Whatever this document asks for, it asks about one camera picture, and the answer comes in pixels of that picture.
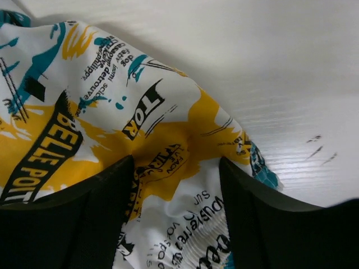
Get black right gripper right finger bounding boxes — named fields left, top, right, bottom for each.
left=219, top=158, right=358, bottom=268

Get printed white teal yellow shorts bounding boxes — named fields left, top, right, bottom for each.
left=1, top=1, right=280, bottom=268

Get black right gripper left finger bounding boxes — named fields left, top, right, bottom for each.
left=1, top=156, right=134, bottom=268

